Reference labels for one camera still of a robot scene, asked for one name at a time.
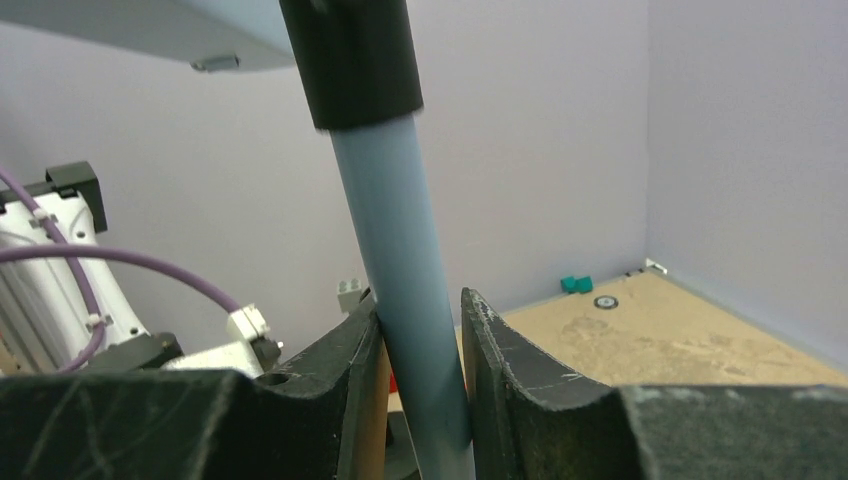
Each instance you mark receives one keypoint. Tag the grey post on red brick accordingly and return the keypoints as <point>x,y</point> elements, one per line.
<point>350,294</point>

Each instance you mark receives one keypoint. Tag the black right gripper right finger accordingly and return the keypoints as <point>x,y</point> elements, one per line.
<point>534,417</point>

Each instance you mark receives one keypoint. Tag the light blue music stand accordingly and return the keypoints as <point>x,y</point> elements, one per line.
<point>357,65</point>

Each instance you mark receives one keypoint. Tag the teal curved block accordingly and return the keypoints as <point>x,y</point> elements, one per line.
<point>577,285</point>

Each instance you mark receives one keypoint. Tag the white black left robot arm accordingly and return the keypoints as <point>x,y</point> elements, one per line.
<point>53,314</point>

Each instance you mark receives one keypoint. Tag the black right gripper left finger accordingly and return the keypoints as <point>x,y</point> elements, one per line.
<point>319,415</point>

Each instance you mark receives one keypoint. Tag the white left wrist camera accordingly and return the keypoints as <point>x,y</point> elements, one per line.
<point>251,351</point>

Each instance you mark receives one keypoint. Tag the black ring marker far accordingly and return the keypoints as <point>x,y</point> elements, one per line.
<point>606,302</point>

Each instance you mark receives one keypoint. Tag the aluminium left edge rail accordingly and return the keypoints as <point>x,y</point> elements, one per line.
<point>648,266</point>

